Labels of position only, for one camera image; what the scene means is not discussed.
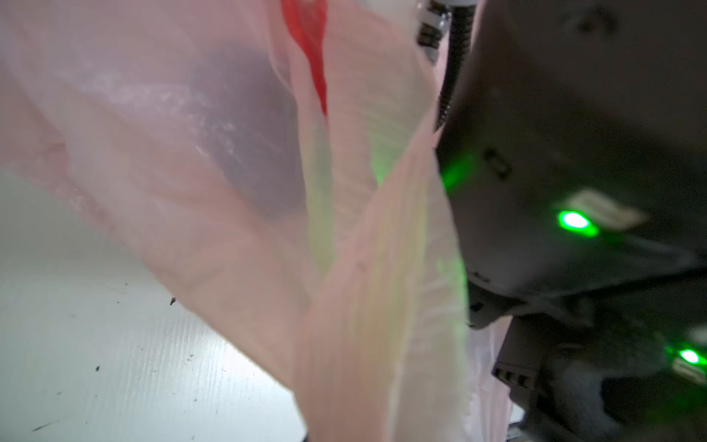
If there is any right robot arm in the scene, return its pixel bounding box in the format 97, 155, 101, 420
437, 1, 706, 441

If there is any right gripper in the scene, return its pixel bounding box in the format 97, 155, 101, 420
437, 1, 706, 331

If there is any pink plastic bag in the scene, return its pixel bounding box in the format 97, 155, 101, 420
1, 1, 511, 441

